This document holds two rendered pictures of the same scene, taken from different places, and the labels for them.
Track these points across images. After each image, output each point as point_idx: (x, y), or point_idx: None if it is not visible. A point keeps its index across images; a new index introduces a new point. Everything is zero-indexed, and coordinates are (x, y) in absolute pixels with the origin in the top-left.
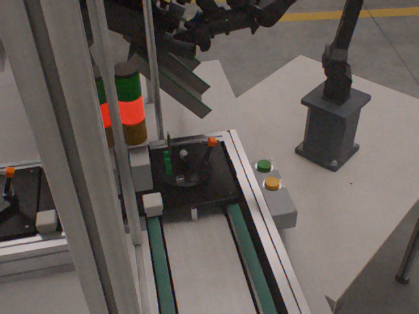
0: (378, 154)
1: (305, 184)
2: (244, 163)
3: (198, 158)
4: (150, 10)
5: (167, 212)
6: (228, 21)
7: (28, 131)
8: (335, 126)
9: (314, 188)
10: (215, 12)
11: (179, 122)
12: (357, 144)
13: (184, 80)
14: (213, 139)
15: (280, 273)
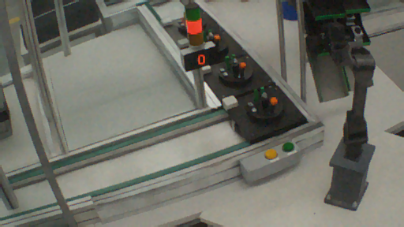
0: (353, 223)
1: (305, 188)
2: (288, 137)
3: (276, 109)
4: (298, 9)
5: (228, 113)
6: (329, 46)
7: None
8: (333, 168)
9: (302, 195)
10: (328, 36)
11: (343, 109)
12: (356, 206)
13: (341, 78)
14: (274, 100)
15: (189, 170)
